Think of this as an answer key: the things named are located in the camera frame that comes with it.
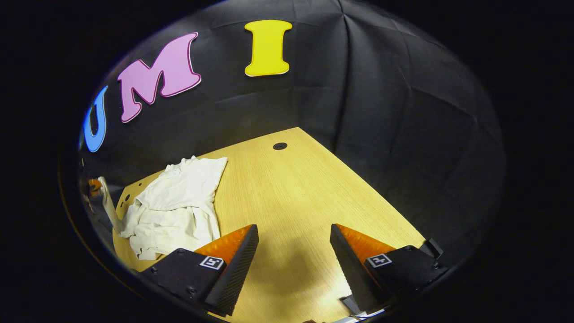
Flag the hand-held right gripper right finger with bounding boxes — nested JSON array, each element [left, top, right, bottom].
[[330, 223, 449, 314]]

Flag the cream white hooded sweatshirt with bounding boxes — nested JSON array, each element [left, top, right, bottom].
[[98, 156, 228, 261]]

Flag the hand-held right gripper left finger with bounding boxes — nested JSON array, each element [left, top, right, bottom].
[[140, 224, 260, 317]]

